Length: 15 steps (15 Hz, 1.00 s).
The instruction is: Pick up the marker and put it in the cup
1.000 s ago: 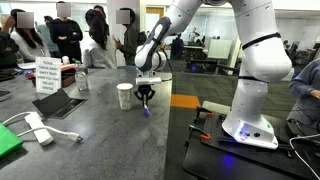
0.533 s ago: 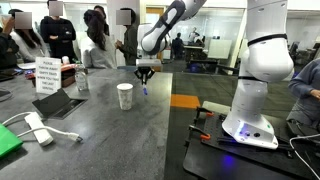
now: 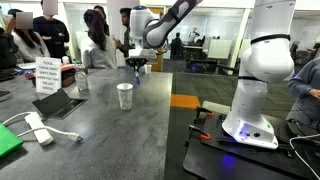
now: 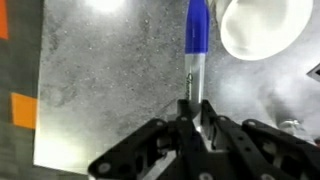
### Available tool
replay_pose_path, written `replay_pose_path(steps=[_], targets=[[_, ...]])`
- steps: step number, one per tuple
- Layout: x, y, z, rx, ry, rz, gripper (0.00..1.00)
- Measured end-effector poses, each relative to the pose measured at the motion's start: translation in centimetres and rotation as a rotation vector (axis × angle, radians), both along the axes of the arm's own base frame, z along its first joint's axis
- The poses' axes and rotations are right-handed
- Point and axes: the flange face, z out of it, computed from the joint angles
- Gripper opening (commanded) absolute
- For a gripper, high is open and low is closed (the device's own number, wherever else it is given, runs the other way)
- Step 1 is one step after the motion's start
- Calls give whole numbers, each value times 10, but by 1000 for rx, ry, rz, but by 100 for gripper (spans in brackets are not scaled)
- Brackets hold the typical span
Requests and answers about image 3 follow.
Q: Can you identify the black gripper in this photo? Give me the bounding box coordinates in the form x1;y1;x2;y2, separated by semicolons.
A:
125;57;150;77

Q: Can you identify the white marker with blue cap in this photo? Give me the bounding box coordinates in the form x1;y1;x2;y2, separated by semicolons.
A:
134;71;142;86

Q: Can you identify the small plain white cup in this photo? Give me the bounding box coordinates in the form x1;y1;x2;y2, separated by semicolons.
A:
143;63;153;75

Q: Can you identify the white speckled paper cup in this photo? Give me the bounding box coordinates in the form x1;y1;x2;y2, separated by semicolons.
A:
116;82;134;111

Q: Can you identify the man in dark jacket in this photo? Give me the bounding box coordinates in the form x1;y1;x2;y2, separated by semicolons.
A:
112;7;135;59

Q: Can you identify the long-haired person in white top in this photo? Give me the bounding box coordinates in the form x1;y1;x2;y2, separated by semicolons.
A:
79;8;118;70

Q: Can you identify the clear plastic water bottle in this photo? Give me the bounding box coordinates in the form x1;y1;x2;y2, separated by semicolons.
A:
74;63;90;92

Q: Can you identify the red box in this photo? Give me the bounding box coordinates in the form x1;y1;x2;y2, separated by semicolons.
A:
25;63;78;89

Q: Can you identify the orange black clamp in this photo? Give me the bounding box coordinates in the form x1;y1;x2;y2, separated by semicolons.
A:
188;124;212;141
195;106;215;118

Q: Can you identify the white board panel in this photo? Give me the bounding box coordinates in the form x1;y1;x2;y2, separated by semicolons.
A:
206;38;233;61

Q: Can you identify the white paper sign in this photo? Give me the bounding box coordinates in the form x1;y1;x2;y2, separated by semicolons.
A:
35;56;63;95

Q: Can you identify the black table power hatch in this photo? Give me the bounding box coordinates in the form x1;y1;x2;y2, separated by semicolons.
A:
31;87;89;121

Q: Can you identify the person in black shirt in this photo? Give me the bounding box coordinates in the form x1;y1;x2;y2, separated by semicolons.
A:
32;0;71;60

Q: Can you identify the person in grey sweater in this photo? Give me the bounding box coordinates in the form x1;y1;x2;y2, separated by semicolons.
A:
7;8;51;64

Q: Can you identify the white power adapter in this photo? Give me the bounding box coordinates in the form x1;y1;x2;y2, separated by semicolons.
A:
24;111;55;147

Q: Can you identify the green flat folder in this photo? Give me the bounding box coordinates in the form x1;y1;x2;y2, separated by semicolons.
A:
0;122;25;160

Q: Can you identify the person in blue sweater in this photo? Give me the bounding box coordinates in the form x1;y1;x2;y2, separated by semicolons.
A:
285;57;320;132

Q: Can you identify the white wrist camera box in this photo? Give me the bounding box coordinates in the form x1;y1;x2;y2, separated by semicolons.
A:
128;48;158;60

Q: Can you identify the white cable with plug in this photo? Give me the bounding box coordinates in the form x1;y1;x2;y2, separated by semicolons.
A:
16;125;84;144

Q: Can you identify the white power strip cord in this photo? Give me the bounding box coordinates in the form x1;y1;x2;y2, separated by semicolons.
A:
1;111;34;127

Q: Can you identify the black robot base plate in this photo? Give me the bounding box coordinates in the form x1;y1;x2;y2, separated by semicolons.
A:
182;105;320;180

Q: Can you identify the thin white cable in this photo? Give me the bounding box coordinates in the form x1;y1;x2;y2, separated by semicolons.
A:
288;133;320;180

